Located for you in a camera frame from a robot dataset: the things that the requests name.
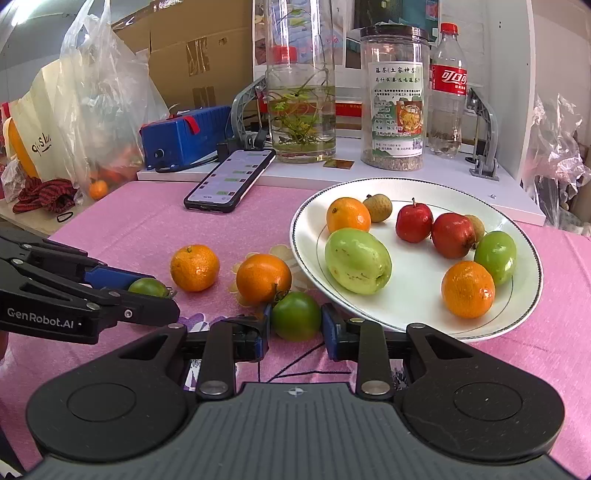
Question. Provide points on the labelled clear plastic jar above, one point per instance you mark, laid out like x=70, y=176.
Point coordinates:
x=394, y=92

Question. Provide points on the white tote bag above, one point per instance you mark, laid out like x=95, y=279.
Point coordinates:
x=51, y=115

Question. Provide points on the cardboard box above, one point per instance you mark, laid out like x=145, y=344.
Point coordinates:
x=207, y=37

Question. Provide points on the small bagged mandarin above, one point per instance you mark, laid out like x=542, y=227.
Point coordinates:
x=98, y=189

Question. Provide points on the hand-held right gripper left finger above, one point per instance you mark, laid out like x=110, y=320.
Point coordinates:
x=265, y=332

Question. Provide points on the white shelf board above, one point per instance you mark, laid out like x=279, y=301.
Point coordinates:
x=438, y=182

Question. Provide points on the green mango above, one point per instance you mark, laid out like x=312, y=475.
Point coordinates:
x=358, y=261

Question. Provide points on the small red apple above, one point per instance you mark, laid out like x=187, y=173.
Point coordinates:
x=453, y=235
x=414, y=223

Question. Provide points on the large clear plastic bag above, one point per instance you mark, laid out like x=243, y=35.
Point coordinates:
x=115, y=92

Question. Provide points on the pink tablecloth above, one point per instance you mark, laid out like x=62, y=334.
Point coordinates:
x=138, y=221

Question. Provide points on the brown longan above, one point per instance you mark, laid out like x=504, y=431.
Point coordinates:
x=478, y=225
x=377, y=207

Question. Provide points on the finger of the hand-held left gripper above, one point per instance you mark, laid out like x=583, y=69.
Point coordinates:
x=111, y=278
x=143, y=310

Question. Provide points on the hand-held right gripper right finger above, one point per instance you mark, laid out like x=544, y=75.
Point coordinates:
x=330, y=332

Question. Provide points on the orange mandarin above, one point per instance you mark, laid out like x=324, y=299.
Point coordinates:
x=348, y=214
x=194, y=267
x=263, y=278
x=467, y=288

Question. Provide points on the grey metal bracket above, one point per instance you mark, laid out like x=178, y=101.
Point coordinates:
x=240, y=104
x=487, y=129

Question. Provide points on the black power adapter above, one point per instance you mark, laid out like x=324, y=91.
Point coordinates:
x=251, y=141

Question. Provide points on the glass vase with water plant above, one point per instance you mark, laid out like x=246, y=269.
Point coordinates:
x=302, y=115

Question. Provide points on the small gold card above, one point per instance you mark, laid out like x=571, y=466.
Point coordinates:
x=338, y=163

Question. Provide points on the blue metal box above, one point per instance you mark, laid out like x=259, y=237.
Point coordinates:
x=184, y=138

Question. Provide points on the red-label cola bottle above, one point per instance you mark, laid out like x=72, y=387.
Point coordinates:
x=447, y=92

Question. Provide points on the crumpled clear plastic wrap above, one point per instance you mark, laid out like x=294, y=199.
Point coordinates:
x=554, y=147

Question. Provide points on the white ceramic plate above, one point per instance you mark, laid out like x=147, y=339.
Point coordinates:
x=415, y=272

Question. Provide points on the black smartphone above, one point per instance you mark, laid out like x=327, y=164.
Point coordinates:
x=231, y=180

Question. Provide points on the red and black cloth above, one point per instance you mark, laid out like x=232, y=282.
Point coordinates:
x=44, y=194

